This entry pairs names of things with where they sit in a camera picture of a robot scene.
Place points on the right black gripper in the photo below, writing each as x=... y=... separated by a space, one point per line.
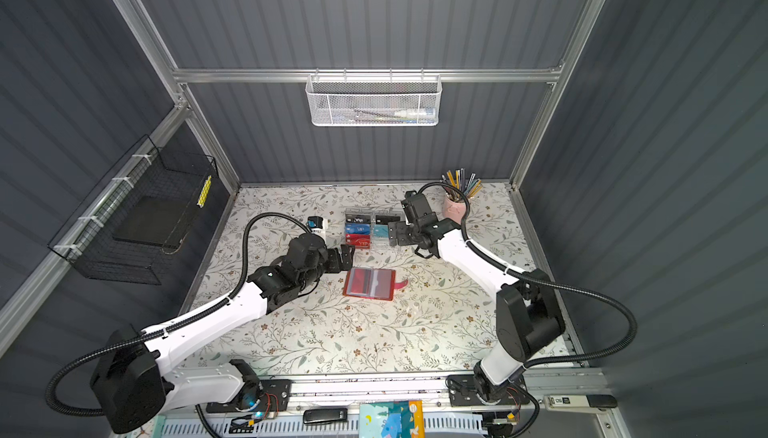
x=402 y=236

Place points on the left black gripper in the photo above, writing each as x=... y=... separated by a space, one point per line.
x=335 y=264

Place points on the clear plastic organizer box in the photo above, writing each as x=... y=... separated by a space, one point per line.
x=379 y=234

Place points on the red card holder wallet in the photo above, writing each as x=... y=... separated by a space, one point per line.
x=372 y=283

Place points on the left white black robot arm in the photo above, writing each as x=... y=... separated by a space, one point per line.
x=133 y=384

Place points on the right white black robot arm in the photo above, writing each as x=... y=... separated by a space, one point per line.
x=527 y=311

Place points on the black VIP card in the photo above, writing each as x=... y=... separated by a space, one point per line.
x=385 y=219

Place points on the red VIP card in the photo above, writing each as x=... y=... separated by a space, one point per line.
x=359 y=241

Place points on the dark blue VIP card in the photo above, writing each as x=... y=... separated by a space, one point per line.
x=357 y=228

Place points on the pink pen cup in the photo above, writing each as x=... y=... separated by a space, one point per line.
x=454 y=209

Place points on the pens in pink cup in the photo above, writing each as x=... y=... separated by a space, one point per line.
x=462 y=183

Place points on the markers in white basket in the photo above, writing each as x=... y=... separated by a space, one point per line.
x=412 y=115

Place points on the yellow tag on basket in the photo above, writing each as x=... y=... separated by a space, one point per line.
x=204 y=192

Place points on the black stapler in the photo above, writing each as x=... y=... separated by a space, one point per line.
x=324 y=415

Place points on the colourful picture book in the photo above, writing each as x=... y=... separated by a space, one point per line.
x=398 y=419

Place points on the black pad in basket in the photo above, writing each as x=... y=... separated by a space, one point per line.
x=155 y=221

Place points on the small teal clock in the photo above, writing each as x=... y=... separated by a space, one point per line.
x=151 y=429

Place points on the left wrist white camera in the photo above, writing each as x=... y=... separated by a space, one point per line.
x=317 y=225

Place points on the white wire mesh basket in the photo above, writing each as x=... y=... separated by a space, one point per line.
x=331 y=102

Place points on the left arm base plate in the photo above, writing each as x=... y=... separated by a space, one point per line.
x=269 y=396

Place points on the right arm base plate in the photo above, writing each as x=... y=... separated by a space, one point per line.
x=467 y=390

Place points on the black wire wall basket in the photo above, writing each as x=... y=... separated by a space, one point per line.
x=86 y=242

